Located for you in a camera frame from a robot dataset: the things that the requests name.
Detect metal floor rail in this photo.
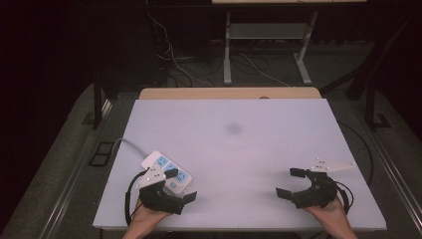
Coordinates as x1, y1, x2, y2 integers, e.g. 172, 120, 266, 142
46, 99, 114, 239
350, 102, 422, 227

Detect white power strip blue sockets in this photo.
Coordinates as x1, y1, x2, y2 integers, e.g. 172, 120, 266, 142
140, 150, 193, 195

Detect person's right hand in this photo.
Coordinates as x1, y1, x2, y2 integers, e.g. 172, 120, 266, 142
303, 195, 354, 232

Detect person's left hand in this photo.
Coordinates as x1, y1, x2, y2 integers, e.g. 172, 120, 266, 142
126, 198, 174, 234

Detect white board table cover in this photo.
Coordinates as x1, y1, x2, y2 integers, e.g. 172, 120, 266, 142
92, 98, 388, 232

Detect wooden table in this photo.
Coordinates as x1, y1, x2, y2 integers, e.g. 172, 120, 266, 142
138, 87, 322, 101

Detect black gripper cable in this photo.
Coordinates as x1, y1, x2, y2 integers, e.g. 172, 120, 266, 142
123, 169, 149, 227
333, 180, 355, 215

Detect black floor cable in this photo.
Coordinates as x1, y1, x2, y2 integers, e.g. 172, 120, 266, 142
337, 120, 375, 187

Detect white floor cable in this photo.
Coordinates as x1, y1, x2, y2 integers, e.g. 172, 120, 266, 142
238, 52, 291, 88
146, 12, 214, 89

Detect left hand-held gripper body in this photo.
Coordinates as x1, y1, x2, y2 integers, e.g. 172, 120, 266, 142
134, 164, 186, 215

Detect white metal stand frame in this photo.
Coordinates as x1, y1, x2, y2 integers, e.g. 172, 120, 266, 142
222, 10, 320, 87

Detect grey power strip cable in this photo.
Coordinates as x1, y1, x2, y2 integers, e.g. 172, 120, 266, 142
110, 137, 149, 159

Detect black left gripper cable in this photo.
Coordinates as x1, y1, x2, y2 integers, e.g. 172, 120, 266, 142
123, 169, 149, 227

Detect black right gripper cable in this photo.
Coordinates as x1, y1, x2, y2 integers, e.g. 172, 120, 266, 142
333, 180, 355, 215

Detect black upright stand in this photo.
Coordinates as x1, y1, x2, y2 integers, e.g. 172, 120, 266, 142
363, 79, 392, 132
91, 71, 105, 130

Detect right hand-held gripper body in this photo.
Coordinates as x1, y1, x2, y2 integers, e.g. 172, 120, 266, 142
291, 157, 357, 210

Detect black floor frame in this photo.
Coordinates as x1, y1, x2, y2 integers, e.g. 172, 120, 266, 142
88, 141, 116, 167

